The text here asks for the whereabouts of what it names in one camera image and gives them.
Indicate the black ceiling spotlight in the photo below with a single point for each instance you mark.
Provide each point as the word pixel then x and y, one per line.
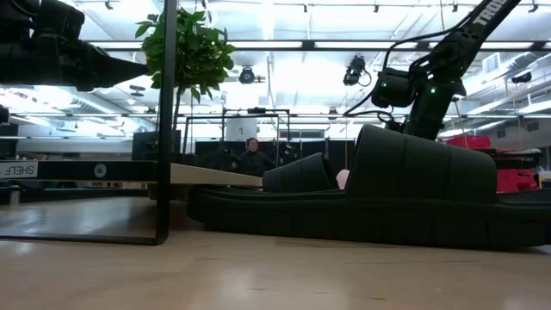
pixel 247 76
pixel 354 71
pixel 521 78

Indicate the green leafy potted tree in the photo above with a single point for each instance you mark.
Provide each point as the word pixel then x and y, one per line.
pixel 193 51

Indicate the black partition panel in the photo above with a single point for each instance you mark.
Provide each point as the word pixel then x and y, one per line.
pixel 340 155

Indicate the light wooden shelf board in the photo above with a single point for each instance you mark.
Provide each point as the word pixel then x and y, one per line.
pixel 206 175

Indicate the pink rubber slide sandal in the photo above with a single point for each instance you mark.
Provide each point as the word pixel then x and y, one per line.
pixel 343 179

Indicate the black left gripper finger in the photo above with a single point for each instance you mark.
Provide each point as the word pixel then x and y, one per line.
pixel 120 69

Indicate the black rubber slide sandal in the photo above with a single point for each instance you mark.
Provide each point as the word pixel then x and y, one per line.
pixel 409 172
pixel 301 174

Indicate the black metal shelf frame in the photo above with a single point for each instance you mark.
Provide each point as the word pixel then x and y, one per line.
pixel 165 129

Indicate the red storage bin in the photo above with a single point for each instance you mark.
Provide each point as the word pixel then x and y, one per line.
pixel 516 181
pixel 469 142

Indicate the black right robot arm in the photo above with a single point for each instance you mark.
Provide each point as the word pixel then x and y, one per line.
pixel 435 107

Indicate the person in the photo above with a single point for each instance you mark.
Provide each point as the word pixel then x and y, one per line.
pixel 254 163

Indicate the black storage rack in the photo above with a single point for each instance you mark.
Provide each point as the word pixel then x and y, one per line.
pixel 516 157

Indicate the black ceiling light rail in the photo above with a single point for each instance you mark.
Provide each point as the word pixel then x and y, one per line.
pixel 307 44

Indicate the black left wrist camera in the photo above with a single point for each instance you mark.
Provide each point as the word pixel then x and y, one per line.
pixel 60 19

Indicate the white shelf label sticker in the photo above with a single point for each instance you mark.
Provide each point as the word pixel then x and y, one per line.
pixel 19 169

